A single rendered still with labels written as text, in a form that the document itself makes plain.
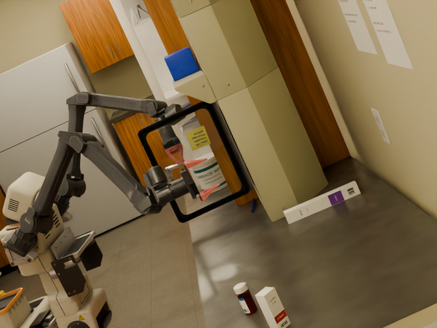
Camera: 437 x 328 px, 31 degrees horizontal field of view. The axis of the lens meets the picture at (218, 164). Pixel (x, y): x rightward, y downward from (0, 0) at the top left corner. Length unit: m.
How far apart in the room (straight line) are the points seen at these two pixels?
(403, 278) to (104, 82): 6.51
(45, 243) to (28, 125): 4.53
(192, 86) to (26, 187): 0.89
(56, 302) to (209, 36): 1.30
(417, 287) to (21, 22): 6.79
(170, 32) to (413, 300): 1.56
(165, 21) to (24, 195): 0.87
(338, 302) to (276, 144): 0.88
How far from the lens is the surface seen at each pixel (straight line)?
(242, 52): 2.74
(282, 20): 3.09
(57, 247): 3.28
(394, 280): 2.04
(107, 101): 3.32
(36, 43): 8.33
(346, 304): 2.01
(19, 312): 3.54
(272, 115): 2.78
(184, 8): 2.68
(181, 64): 2.89
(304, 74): 3.11
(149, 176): 2.67
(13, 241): 3.13
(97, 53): 7.93
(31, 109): 7.71
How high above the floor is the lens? 1.78
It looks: 12 degrees down
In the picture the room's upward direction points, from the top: 25 degrees counter-clockwise
